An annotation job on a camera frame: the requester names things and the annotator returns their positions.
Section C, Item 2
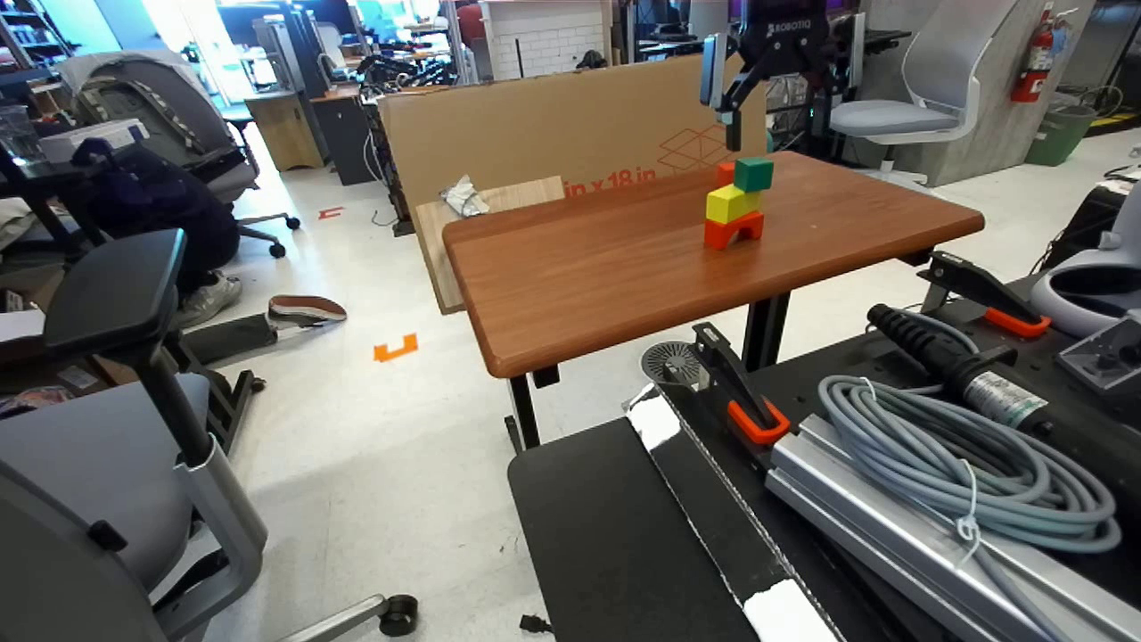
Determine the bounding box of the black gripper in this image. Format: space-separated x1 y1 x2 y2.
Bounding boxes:
713 0 837 157

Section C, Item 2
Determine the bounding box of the green cube block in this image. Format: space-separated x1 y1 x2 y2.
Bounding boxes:
733 154 778 197

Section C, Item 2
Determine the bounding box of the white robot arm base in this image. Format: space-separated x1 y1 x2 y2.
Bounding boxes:
1026 176 1141 344

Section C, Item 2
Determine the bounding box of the black background desk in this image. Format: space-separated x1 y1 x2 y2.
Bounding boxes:
635 25 913 163

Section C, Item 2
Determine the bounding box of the yellow block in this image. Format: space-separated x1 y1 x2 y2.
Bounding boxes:
704 182 757 227

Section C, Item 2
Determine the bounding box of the orange arch block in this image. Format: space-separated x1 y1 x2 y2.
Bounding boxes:
704 209 765 253

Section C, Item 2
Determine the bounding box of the white office chair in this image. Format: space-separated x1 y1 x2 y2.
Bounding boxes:
827 0 1026 190

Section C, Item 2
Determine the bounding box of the large cardboard sheet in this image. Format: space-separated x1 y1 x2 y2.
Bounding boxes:
376 51 770 240

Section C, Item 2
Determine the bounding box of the brown wooden table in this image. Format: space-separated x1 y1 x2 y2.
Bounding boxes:
443 145 986 455

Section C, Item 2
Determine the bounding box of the red fire extinguisher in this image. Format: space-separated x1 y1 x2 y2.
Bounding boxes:
1010 2 1073 107

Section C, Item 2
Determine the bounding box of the small cardboard piece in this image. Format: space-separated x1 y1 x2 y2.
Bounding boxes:
411 176 570 317

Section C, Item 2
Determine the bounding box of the black clamp orange grip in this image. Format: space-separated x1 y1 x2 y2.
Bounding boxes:
921 251 1055 344
689 322 794 453

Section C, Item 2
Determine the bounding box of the green bin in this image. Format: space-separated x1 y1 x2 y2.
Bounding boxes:
1026 101 1098 166

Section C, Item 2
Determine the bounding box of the crumpled white paper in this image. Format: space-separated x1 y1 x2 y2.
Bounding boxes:
439 176 492 222

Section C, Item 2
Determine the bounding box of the white tape patch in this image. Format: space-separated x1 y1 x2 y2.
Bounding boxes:
625 391 685 455
742 573 840 642

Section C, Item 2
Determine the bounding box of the aluminium extrusion bar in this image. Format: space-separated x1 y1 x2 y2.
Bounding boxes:
764 410 1141 642

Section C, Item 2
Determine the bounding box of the black work table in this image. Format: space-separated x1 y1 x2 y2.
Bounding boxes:
505 277 1141 642

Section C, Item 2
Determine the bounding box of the wooden cabinet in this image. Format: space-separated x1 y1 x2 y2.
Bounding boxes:
242 88 326 176

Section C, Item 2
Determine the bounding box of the grey shoe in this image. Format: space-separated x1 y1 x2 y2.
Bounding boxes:
264 292 349 332

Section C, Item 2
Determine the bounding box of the grey mesh office chair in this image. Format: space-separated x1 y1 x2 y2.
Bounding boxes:
57 51 303 259

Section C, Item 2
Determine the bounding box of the black chair caster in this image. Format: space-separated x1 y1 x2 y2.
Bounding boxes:
377 592 422 638

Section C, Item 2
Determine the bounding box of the grey office chair black armrest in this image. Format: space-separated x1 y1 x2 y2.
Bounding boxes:
0 226 271 642

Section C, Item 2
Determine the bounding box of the black ribbed cable connector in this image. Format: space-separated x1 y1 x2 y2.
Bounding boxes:
862 301 1055 437

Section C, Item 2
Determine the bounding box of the coiled grey cable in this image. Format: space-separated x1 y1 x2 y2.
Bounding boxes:
815 371 1126 563

